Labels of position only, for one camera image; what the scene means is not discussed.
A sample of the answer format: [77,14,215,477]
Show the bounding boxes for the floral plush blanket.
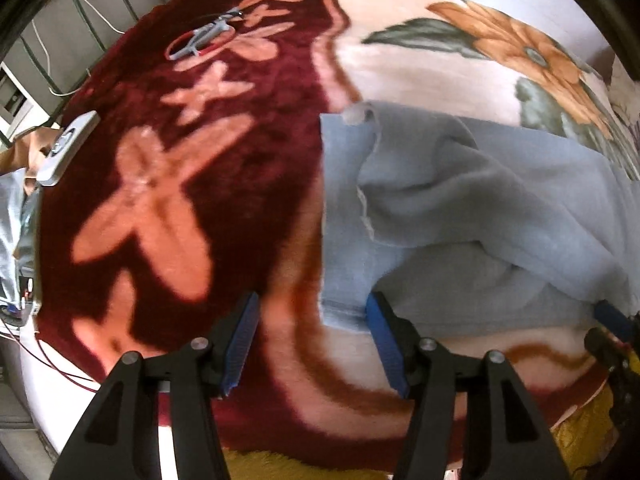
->
[35,0,640,466]

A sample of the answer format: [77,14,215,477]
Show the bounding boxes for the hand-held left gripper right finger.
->
[365,290,571,480]

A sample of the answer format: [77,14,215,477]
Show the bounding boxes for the red wires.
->
[0,310,101,393]

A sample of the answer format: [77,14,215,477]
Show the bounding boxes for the white cable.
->
[30,0,126,98]

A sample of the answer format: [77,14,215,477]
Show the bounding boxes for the white flat device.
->
[37,110,99,187]

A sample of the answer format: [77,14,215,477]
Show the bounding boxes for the white appliance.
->
[0,62,38,143]

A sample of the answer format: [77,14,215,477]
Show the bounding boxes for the silver plastic bag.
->
[0,170,28,306]

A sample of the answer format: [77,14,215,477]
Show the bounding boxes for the brown cardboard piece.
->
[0,127,56,191]

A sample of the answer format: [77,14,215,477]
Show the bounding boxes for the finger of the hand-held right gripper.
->
[595,300,633,341]
[585,327,623,368]

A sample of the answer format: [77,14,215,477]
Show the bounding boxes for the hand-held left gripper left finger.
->
[49,290,261,480]

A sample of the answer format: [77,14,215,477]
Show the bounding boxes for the light blue-grey pants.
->
[319,100,628,336]

